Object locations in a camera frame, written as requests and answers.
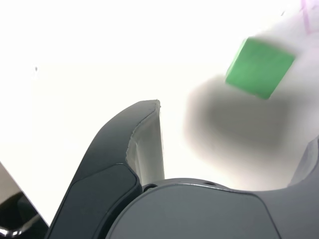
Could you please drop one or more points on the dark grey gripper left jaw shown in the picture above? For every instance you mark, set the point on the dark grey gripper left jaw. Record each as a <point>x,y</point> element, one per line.
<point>104,154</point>

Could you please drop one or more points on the green cube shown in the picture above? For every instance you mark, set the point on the green cube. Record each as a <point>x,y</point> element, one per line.
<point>259,67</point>

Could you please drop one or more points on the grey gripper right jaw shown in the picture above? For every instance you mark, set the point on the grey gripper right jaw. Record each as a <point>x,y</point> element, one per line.
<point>199,214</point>

